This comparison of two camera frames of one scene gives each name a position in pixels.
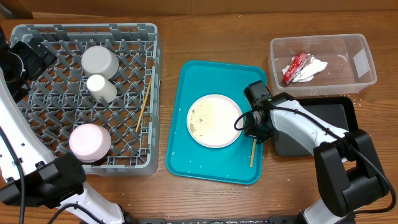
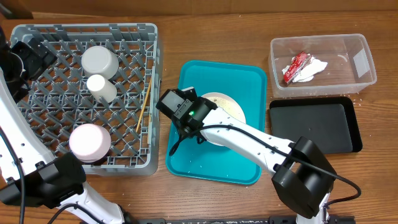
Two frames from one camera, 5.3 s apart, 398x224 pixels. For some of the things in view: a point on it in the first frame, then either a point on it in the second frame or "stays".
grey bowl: (99, 60) stays
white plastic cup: (99, 86) stays
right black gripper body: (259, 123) to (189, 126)
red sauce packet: (297, 64) stays
